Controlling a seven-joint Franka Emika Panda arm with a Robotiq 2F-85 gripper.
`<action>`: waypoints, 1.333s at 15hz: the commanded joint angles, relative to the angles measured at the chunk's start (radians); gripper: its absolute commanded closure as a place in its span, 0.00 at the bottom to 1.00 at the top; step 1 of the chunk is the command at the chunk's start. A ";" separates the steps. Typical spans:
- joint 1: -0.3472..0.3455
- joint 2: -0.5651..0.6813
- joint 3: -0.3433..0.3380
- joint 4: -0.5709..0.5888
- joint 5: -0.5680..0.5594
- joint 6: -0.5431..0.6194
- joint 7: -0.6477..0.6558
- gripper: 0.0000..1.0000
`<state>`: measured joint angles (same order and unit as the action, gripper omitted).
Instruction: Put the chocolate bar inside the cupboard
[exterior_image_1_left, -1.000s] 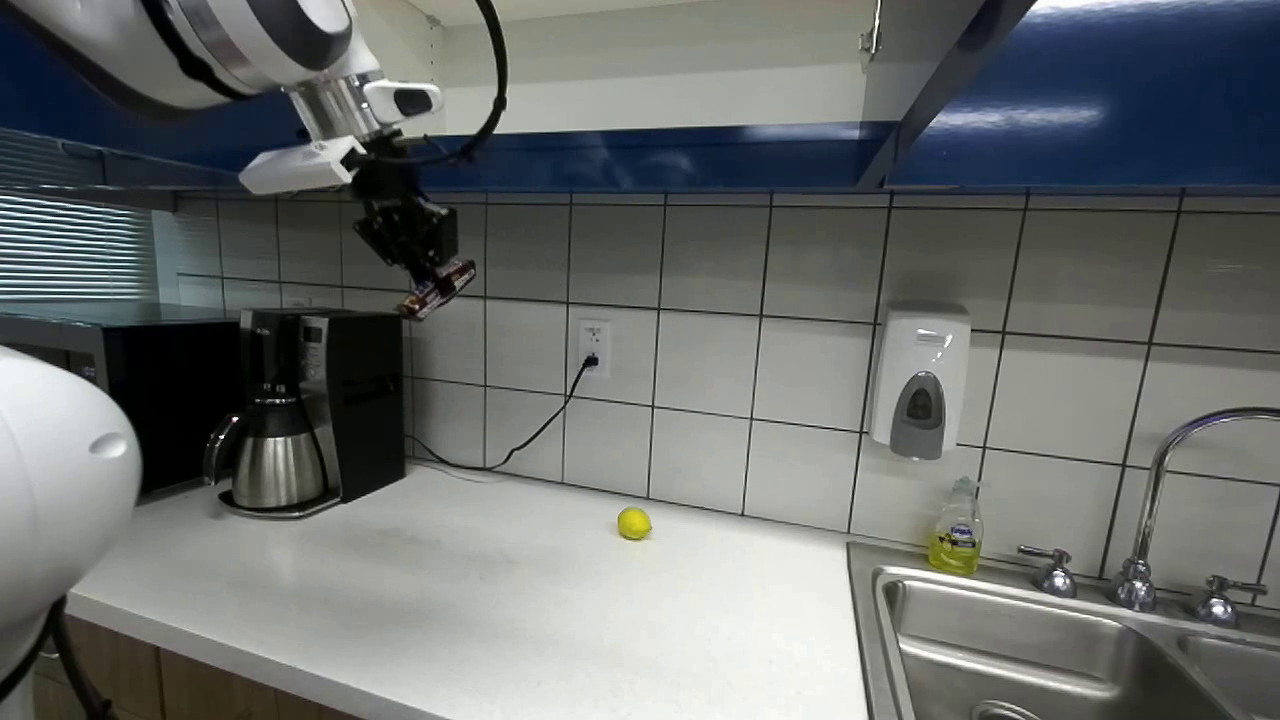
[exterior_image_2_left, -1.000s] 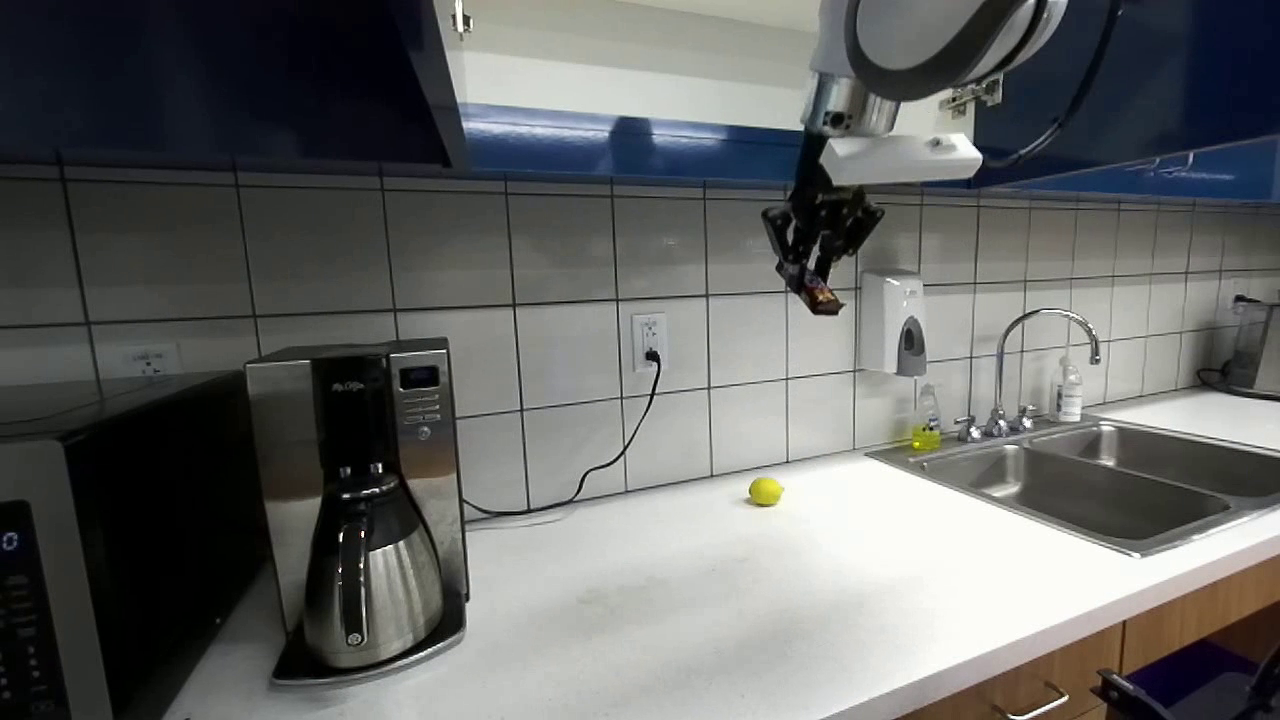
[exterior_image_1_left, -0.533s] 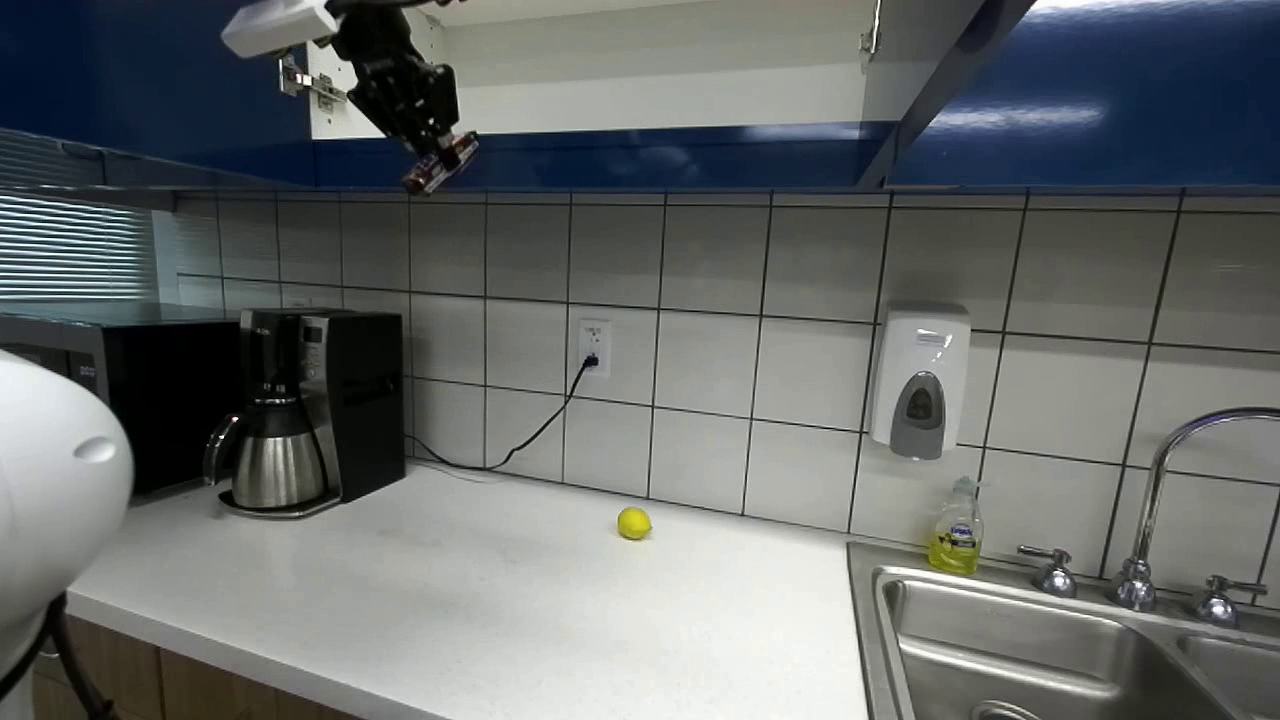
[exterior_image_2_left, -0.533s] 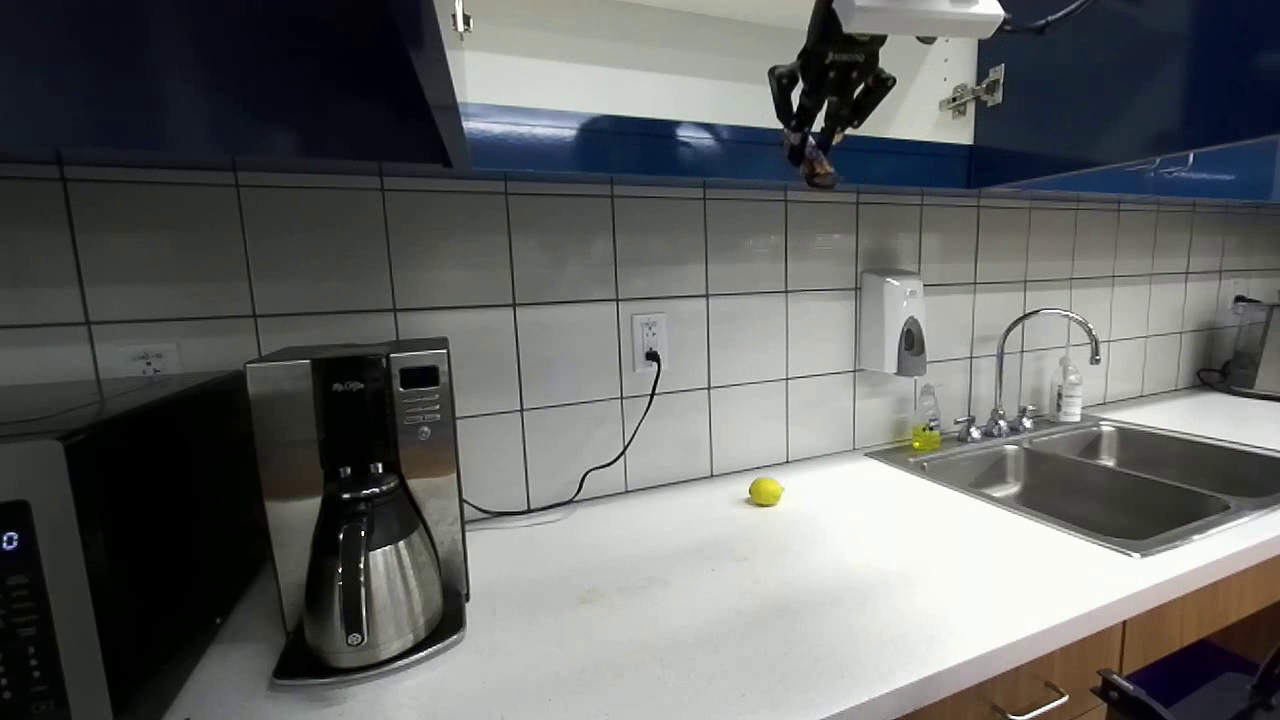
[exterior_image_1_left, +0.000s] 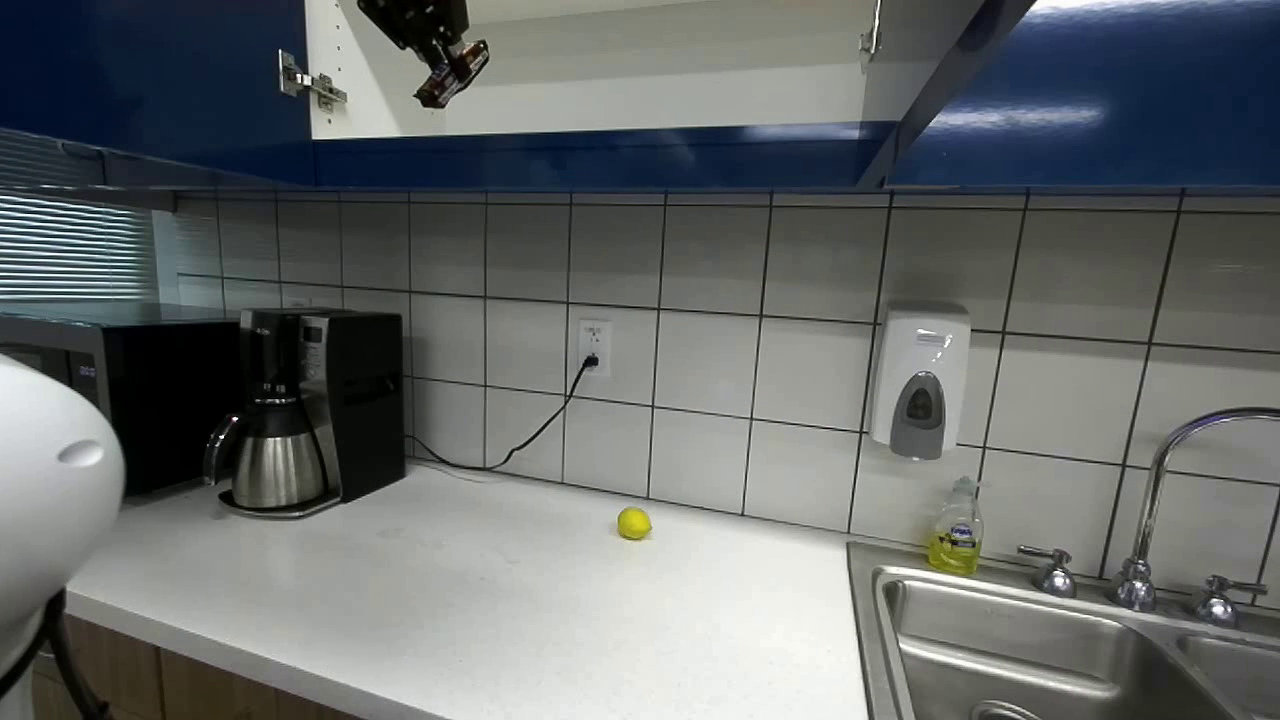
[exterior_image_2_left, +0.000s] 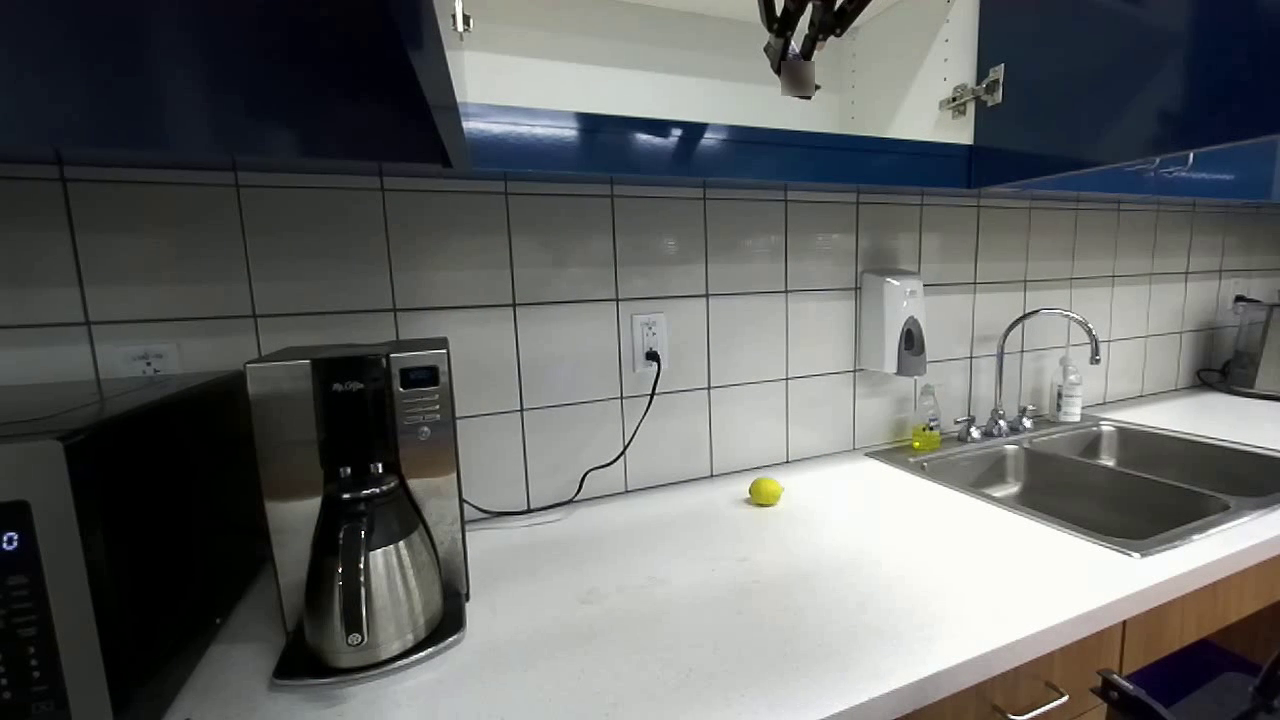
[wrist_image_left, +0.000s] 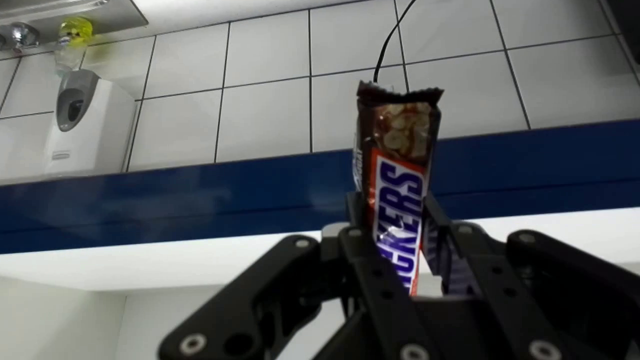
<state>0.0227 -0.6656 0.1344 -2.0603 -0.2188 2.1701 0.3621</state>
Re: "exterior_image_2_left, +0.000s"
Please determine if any black countertop appliance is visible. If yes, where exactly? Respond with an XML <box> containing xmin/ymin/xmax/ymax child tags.
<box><xmin>1191</xmin><ymin>291</ymin><xmax>1280</xmax><ymax>404</ymax></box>

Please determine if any dark blue cupboard door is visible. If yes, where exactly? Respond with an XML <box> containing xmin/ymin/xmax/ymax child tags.
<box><xmin>970</xmin><ymin>0</ymin><xmax>1280</xmax><ymax>209</ymax></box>
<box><xmin>0</xmin><ymin>0</ymin><xmax>472</xmax><ymax>177</ymax></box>

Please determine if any yellow dish soap bottle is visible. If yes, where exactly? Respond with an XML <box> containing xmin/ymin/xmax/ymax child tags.
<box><xmin>902</xmin><ymin>377</ymin><xmax>947</xmax><ymax>460</ymax></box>

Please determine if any metal drawer handle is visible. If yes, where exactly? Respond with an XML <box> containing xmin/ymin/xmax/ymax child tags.
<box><xmin>1002</xmin><ymin>686</ymin><xmax>1076</xmax><ymax>720</ymax></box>

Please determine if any wooden base cabinet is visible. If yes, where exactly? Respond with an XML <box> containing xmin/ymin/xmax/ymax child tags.
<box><xmin>900</xmin><ymin>558</ymin><xmax>1280</xmax><ymax>720</ymax></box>

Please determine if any black steel microwave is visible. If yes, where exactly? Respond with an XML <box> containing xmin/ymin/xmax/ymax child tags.
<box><xmin>0</xmin><ymin>367</ymin><xmax>270</xmax><ymax>720</ymax></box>

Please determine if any black power cord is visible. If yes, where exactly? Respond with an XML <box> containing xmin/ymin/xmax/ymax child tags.
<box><xmin>461</xmin><ymin>348</ymin><xmax>667</xmax><ymax>523</ymax></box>

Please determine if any dark blue chair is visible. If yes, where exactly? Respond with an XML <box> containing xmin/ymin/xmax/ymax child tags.
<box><xmin>1092</xmin><ymin>640</ymin><xmax>1280</xmax><ymax>720</ymax></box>

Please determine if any stainless steel coffee maker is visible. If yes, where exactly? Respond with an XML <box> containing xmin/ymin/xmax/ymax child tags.
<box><xmin>243</xmin><ymin>335</ymin><xmax>474</xmax><ymax>692</ymax></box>

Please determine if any white wall outlet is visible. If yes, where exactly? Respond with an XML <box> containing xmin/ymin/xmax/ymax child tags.
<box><xmin>627</xmin><ymin>307</ymin><xmax>670</xmax><ymax>377</ymax></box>
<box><xmin>129</xmin><ymin>344</ymin><xmax>182</xmax><ymax>383</ymax></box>

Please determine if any steel coffee carafe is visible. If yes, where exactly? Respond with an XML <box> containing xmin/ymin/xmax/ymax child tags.
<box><xmin>297</xmin><ymin>460</ymin><xmax>451</xmax><ymax>677</ymax></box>

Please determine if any small white bottle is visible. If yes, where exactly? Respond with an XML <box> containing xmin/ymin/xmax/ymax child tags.
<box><xmin>1051</xmin><ymin>348</ymin><xmax>1086</xmax><ymax>428</ymax></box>

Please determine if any white soap dispenser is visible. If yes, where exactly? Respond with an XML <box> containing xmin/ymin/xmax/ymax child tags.
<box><xmin>855</xmin><ymin>272</ymin><xmax>933</xmax><ymax>381</ymax></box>

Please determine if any chrome sink faucet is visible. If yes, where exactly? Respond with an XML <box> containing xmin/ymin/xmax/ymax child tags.
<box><xmin>960</xmin><ymin>306</ymin><xmax>1108</xmax><ymax>445</ymax></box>

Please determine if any stainless steel double sink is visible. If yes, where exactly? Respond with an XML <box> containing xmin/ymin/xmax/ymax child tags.
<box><xmin>869</xmin><ymin>415</ymin><xmax>1280</xmax><ymax>559</ymax></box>

